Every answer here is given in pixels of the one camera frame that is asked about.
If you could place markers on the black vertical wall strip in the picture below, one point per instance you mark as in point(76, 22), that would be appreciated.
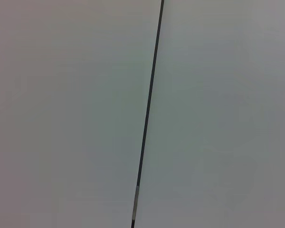
point(150, 95)

